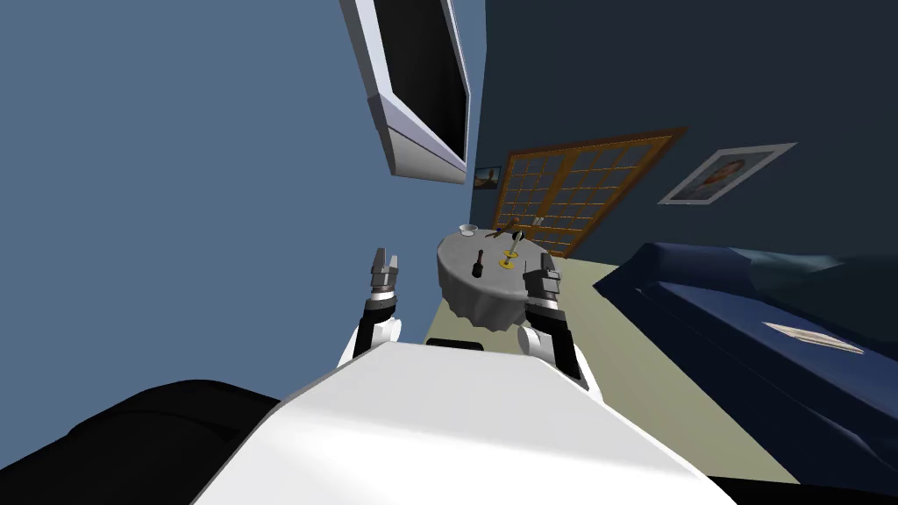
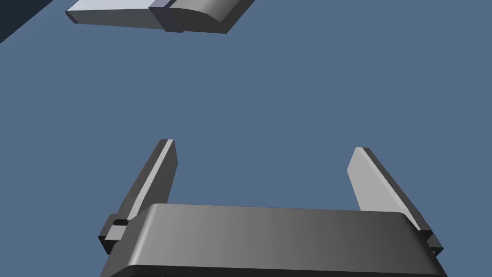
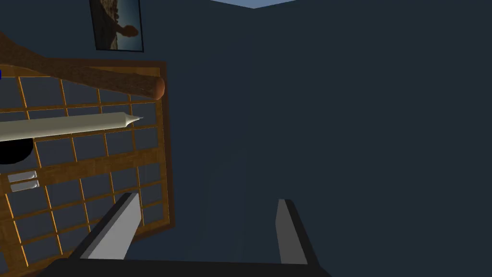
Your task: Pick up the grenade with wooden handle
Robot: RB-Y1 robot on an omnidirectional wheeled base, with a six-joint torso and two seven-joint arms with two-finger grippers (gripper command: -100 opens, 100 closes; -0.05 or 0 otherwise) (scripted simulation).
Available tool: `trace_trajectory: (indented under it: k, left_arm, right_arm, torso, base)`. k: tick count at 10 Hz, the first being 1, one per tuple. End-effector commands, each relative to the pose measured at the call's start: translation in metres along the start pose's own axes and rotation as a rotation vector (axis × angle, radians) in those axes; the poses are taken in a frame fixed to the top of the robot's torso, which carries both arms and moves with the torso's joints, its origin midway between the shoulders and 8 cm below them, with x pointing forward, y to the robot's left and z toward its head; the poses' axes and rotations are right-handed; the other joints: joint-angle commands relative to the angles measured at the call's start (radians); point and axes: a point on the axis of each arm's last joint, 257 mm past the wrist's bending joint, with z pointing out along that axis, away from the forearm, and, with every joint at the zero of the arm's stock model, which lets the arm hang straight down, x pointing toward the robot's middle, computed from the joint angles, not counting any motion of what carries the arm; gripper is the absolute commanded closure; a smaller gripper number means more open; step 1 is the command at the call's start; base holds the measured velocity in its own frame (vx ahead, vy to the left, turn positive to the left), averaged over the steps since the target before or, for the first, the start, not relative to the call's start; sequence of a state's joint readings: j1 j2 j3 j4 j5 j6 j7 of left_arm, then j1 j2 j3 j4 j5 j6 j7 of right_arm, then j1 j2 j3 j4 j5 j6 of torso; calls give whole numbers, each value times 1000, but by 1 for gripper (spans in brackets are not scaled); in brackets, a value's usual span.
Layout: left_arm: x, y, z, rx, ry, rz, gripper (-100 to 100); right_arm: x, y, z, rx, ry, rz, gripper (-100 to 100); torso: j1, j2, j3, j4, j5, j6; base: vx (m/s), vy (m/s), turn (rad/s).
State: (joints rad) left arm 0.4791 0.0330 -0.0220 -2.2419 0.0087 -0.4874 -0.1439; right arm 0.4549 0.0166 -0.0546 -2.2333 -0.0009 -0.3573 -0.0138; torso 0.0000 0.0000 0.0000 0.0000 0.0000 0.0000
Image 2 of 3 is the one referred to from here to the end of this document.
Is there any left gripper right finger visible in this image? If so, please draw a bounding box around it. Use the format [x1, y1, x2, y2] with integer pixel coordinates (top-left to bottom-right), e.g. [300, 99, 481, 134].
[346, 147, 444, 256]

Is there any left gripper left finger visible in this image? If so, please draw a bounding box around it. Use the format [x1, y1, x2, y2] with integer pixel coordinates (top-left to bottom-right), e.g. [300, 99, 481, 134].
[98, 139, 179, 255]

